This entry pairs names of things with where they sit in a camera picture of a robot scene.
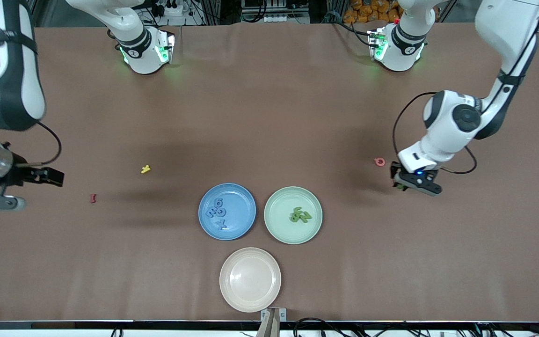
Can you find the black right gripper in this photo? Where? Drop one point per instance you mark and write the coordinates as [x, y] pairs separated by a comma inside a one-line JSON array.
[[18, 174]]

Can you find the blue foam letter G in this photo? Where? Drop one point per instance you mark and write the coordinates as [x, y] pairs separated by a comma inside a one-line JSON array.
[[218, 214]]

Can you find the light green plate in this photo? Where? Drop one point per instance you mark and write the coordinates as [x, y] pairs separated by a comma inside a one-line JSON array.
[[283, 229]]

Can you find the red foam letter Q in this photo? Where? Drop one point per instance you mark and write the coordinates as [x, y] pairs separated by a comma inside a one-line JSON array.
[[376, 162]]

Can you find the black table edge rail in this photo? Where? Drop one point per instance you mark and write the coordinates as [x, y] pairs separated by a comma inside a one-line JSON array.
[[110, 325]]

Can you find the blue plate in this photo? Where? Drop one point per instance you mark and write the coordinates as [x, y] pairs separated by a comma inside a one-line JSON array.
[[241, 206]]

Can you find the white power strip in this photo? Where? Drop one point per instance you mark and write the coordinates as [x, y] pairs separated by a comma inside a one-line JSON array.
[[274, 18], [173, 8]]

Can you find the green foam letter B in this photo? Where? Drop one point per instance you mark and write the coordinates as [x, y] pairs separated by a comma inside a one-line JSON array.
[[294, 217]]

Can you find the beige plate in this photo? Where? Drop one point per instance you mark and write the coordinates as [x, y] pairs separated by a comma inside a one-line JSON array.
[[250, 280]]

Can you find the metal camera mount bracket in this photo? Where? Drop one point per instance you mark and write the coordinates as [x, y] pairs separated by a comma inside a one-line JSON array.
[[273, 318]]

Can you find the green foam letter N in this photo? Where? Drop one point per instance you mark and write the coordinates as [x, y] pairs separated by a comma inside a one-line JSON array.
[[306, 216]]

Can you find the blue foam number nine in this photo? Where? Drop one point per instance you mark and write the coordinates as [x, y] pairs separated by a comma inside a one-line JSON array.
[[219, 204]]

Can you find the yellow foam letter Y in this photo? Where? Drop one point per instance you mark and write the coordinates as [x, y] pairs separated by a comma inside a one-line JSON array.
[[145, 169]]

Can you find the blue foam letter X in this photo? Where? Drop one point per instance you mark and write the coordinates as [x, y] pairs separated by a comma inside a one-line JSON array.
[[222, 223]]

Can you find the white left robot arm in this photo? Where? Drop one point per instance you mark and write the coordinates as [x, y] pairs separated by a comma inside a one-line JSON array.
[[438, 140]]

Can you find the blue foam letter E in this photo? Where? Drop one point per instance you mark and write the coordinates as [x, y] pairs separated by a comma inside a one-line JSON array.
[[212, 213]]

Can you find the bag of orange fruit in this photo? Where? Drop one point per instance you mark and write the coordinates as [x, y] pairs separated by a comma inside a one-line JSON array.
[[367, 11]]

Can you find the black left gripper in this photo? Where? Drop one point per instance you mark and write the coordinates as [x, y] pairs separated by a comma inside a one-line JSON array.
[[396, 172]]

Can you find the brown table cover sheet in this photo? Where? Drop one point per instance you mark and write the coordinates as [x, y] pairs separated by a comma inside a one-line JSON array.
[[269, 117]]

